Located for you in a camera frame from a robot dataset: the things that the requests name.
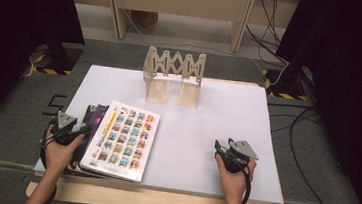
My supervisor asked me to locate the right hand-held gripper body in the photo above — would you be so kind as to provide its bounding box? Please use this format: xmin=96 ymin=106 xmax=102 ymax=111
xmin=215 ymin=136 xmax=262 ymax=177

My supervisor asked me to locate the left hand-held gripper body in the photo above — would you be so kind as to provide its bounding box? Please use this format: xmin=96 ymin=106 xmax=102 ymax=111
xmin=43 ymin=108 xmax=85 ymax=148

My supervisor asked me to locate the purple book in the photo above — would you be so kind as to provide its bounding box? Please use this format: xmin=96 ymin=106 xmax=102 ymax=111
xmin=71 ymin=101 xmax=111 ymax=176

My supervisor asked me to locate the white book with picture grid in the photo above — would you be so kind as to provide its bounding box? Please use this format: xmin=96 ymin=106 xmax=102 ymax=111
xmin=77 ymin=97 xmax=163 ymax=185

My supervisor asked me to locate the beige expandable book rack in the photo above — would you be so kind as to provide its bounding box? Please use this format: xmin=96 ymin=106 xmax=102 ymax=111
xmin=139 ymin=44 xmax=208 ymax=110

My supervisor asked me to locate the person's right hand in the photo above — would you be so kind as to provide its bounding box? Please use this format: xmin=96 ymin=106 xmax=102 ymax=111
xmin=211 ymin=154 xmax=258 ymax=204

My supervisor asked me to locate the person's left hand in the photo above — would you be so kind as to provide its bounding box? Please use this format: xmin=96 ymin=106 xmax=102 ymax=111
xmin=42 ymin=124 xmax=86 ymax=178

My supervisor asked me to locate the black stand base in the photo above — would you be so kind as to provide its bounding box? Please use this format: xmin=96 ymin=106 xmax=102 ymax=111
xmin=20 ymin=38 xmax=85 ymax=78
xmin=259 ymin=61 xmax=315 ymax=102

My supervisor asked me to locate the black curtain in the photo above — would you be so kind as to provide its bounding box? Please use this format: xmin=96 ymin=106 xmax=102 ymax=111
xmin=261 ymin=0 xmax=362 ymax=204
xmin=0 ymin=0 xmax=90 ymax=148

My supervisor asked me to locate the long black floor cable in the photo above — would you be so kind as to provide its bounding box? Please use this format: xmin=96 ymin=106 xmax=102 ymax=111
xmin=282 ymin=105 xmax=358 ymax=204

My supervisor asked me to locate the thin black floor cable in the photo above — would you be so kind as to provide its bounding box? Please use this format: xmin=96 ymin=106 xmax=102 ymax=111
xmin=264 ymin=101 xmax=322 ymax=138

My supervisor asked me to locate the black plugged cable bundle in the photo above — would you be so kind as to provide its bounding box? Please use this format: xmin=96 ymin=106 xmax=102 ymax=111
xmin=242 ymin=0 xmax=296 ymax=66

